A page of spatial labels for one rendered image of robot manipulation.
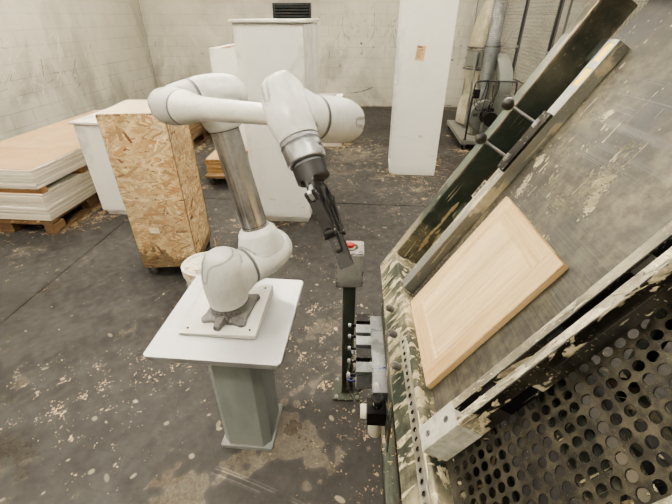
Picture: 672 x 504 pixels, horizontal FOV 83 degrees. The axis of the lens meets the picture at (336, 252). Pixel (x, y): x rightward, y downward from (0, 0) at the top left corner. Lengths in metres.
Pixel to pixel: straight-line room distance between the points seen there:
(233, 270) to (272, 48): 2.36
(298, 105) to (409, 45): 4.05
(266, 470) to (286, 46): 2.91
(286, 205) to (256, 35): 1.46
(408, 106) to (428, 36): 0.74
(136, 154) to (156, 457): 1.83
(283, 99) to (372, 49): 8.42
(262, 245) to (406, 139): 3.76
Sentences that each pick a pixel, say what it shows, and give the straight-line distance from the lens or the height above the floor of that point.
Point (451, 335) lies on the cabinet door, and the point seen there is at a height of 1.00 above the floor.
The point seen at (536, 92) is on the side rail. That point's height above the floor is 1.55.
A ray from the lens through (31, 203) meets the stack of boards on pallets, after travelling 4.45.
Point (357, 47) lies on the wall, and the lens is 9.26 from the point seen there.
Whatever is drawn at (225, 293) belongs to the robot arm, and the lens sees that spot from 1.44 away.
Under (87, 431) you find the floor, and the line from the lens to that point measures 2.45.
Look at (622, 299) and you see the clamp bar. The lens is 0.78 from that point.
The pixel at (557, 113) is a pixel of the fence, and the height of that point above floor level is 1.54.
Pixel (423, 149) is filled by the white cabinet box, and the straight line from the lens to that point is 5.08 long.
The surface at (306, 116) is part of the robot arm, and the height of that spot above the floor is 1.59.
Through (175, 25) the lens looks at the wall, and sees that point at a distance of 10.19.
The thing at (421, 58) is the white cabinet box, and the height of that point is 1.37.
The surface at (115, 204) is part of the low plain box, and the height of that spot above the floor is 0.13.
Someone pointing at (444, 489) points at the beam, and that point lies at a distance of 1.01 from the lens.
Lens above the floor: 1.77
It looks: 32 degrees down
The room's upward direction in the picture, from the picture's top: straight up
